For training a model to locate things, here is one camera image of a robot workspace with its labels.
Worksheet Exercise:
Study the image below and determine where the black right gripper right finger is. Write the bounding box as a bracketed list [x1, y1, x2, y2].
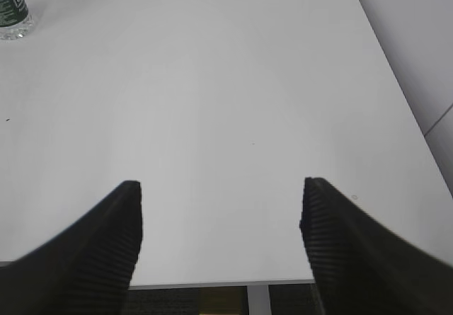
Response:
[299, 178, 452, 314]

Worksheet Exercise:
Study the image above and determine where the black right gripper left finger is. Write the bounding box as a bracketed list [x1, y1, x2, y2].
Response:
[1, 181, 143, 314]

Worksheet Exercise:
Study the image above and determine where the clear cestbon water bottle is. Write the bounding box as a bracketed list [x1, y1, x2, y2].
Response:
[1, 0, 35, 40]

